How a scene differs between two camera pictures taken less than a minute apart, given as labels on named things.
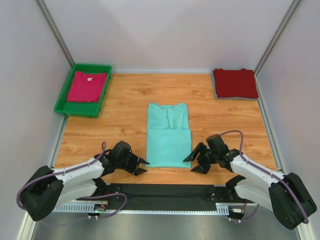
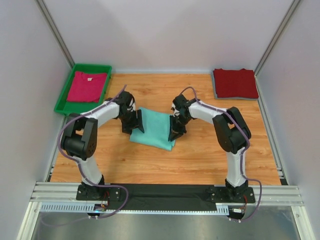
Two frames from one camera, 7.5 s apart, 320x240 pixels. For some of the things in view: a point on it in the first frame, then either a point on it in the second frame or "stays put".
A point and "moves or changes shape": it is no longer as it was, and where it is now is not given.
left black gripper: [135, 161] -> [127, 128]
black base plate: [173, 197] stays put
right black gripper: [201, 168] -> [174, 134]
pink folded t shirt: [86, 87] stays put
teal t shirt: [168, 140] moves or changes shape
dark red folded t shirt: [239, 83] stays put
